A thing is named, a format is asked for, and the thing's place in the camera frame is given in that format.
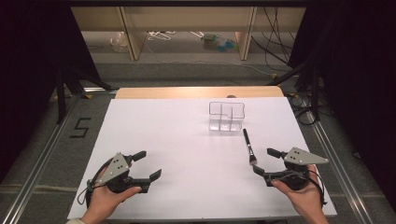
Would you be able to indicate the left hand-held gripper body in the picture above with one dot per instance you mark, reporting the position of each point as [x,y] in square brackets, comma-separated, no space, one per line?
[113,168]

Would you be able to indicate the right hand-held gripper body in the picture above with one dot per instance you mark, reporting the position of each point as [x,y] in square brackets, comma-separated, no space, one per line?
[300,157]

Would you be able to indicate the black makeup brush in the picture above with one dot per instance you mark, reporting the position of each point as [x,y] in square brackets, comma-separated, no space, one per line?
[247,142]

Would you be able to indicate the clear plastic organizer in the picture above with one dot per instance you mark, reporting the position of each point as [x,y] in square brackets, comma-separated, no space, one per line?
[222,121]

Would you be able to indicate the person's left hand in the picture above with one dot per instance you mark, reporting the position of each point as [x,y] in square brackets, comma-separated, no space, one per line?
[104,200]

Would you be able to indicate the person's right hand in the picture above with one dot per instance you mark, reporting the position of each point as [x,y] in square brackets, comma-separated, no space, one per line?
[306,199]

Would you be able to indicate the white table board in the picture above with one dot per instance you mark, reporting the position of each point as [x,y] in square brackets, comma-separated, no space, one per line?
[186,161]

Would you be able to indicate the black metal stand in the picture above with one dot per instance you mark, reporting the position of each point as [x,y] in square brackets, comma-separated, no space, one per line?
[61,99]
[315,93]

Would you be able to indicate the small brown round object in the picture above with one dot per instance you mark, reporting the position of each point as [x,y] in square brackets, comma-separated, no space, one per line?
[231,96]

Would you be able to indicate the wooden table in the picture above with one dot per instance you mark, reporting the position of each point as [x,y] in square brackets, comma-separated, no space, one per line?
[186,92]

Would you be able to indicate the black curtain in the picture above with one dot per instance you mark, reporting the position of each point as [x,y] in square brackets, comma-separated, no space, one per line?
[358,77]
[31,77]

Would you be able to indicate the clear plastic bag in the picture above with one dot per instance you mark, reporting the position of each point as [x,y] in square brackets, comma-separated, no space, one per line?
[119,42]

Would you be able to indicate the wooden shelf unit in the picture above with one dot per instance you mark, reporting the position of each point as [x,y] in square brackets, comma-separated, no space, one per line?
[130,37]

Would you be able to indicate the white hangers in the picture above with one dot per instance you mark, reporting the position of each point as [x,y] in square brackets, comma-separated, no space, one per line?
[159,35]

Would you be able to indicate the colourful plastic toys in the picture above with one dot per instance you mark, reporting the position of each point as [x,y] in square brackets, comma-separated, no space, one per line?
[219,43]

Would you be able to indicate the metal floor rail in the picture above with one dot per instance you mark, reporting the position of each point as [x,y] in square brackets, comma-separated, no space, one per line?
[339,168]
[34,177]

